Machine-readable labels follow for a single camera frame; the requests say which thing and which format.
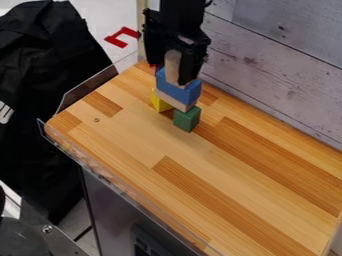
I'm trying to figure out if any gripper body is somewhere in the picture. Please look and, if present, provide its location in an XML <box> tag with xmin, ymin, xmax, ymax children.
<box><xmin>140</xmin><ymin>7</ymin><xmax>213</xmax><ymax>66</ymax></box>

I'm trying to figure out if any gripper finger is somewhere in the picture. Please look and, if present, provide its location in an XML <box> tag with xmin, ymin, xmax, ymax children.
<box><xmin>176</xmin><ymin>48</ymin><xmax>210</xmax><ymax>86</ymax></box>
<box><xmin>144</xmin><ymin>39</ymin><xmax>169</xmax><ymax>66</ymax></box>

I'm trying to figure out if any white cylinder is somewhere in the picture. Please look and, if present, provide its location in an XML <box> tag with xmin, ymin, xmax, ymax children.
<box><xmin>162</xmin><ymin>49</ymin><xmax>185</xmax><ymax>88</ymax></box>

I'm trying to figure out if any blue block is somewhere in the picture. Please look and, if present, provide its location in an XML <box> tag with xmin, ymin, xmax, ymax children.
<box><xmin>154</xmin><ymin>66</ymin><xmax>204</xmax><ymax>106</ymax></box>

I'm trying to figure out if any beige block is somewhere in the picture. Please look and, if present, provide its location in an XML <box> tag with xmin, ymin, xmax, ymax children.
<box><xmin>153</xmin><ymin>87</ymin><xmax>198</xmax><ymax>114</ymax></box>

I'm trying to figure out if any yellow block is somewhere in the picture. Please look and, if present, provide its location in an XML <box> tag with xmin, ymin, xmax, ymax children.
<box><xmin>149</xmin><ymin>87</ymin><xmax>177</xmax><ymax>114</ymax></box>

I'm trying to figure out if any green block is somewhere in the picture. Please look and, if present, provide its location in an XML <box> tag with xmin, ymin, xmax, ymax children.
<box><xmin>172</xmin><ymin>105</ymin><xmax>204</xmax><ymax>134</ymax></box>

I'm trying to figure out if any black jacket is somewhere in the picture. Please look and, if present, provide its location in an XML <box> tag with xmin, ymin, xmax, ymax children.
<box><xmin>0</xmin><ymin>0</ymin><xmax>121</xmax><ymax>225</ymax></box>

